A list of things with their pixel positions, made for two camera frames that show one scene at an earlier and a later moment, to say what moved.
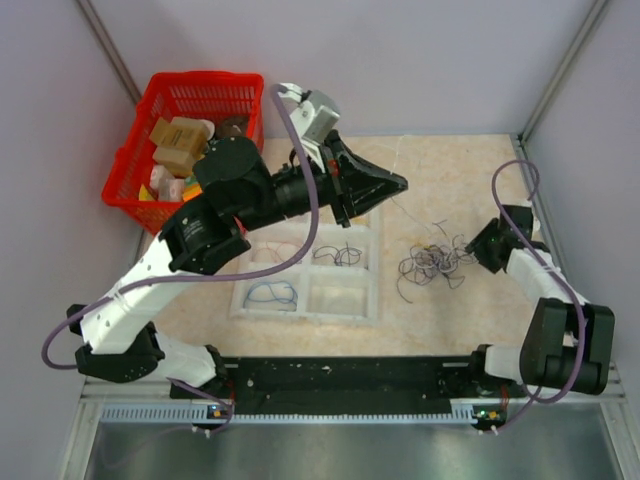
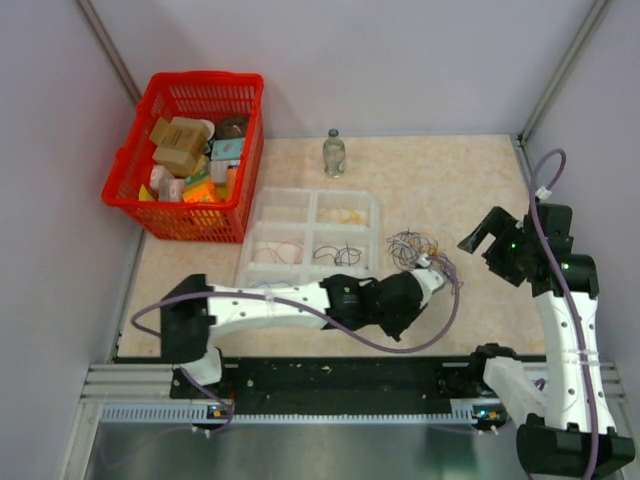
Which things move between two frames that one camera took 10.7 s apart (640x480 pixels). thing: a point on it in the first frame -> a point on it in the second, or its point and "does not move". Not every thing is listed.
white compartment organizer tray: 335,281 does not move
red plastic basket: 211,95 does not move
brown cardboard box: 181,142 does not move
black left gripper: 353,182 -> 411,313
